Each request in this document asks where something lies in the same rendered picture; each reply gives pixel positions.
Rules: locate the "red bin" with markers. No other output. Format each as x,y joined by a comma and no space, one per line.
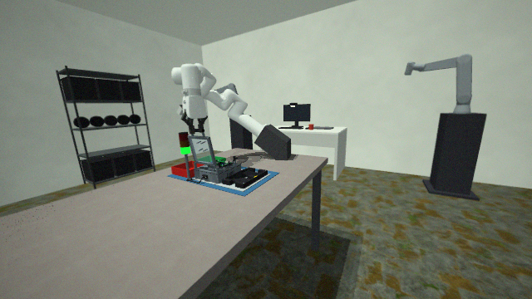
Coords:
180,169

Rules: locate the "green circuit board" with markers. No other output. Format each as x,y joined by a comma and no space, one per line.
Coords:
222,163

